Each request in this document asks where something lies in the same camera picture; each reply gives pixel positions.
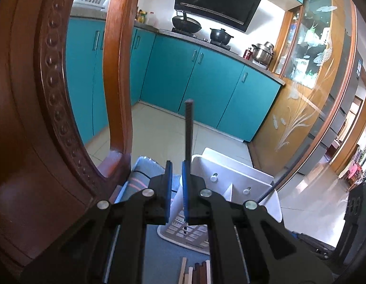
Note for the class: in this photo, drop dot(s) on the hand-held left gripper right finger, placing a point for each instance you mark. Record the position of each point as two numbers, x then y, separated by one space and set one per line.
185 189

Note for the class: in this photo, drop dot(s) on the etched glass sliding door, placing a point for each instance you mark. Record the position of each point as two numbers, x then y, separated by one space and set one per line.
307 94

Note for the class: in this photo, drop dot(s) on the black range hood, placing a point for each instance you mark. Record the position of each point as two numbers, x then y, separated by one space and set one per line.
215 0

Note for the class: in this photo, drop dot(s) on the red-brown chopstick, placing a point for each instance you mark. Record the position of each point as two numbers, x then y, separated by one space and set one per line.
205 272

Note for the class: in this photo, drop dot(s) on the dark grey chopstick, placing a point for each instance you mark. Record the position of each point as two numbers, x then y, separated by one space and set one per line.
188 130

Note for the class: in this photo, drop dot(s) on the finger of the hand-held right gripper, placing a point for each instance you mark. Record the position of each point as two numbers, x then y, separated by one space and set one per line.
319 247

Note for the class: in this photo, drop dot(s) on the stainless steel pot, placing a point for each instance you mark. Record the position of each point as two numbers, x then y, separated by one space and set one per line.
262 53

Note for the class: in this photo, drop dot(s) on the striped blue cloth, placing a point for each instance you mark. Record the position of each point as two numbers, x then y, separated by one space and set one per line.
141 177

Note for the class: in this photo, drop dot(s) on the blue table mat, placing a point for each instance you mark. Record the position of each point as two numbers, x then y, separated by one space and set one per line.
162 260

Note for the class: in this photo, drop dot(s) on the black wok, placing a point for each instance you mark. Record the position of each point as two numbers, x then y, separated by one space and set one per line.
185 23

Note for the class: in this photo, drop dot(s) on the gas stove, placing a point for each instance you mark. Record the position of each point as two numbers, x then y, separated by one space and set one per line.
197 37

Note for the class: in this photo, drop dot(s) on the black clay pot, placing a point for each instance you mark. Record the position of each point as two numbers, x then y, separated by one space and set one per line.
220 35

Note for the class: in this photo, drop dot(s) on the dark brown chopstick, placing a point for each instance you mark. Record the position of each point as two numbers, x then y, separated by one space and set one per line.
197 273

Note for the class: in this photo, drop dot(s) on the carved wooden chair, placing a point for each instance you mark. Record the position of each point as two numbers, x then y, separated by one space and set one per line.
17 124

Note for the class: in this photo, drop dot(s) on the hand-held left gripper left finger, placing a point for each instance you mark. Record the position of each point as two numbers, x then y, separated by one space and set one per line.
168 189

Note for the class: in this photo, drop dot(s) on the red canister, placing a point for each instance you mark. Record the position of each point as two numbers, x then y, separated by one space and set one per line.
247 53

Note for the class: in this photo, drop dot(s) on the group of condiment bottles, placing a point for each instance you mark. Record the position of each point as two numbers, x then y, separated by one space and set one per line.
143 16

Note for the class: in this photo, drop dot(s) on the pink cloth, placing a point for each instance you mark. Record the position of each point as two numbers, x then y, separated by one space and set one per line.
353 170

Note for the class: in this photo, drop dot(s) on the teal lower kitchen cabinets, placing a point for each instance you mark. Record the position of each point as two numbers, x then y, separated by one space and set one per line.
206 82

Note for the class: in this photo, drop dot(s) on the light wooden chopstick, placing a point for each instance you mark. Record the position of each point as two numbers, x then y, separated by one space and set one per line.
183 270

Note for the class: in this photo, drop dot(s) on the white plastic utensil holder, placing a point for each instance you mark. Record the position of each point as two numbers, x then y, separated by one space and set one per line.
230 174

